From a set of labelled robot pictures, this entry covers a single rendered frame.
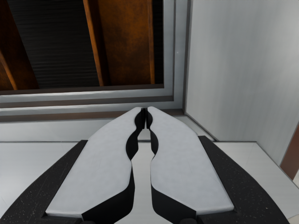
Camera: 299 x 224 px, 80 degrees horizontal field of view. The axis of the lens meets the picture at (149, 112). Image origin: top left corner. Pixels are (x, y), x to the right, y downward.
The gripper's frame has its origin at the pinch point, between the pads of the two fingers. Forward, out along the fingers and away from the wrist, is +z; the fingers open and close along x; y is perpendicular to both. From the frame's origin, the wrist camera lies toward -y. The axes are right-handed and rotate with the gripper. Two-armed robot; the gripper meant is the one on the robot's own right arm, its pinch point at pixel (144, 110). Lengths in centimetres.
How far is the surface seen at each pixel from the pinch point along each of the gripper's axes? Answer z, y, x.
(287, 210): 0.6, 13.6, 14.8
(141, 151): 0.6, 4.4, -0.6
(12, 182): 0.7, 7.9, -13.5
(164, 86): 3.0, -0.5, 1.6
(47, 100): 3.0, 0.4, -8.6
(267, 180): 0.6, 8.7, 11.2
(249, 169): 0.6, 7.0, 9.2
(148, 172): 0.6, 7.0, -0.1
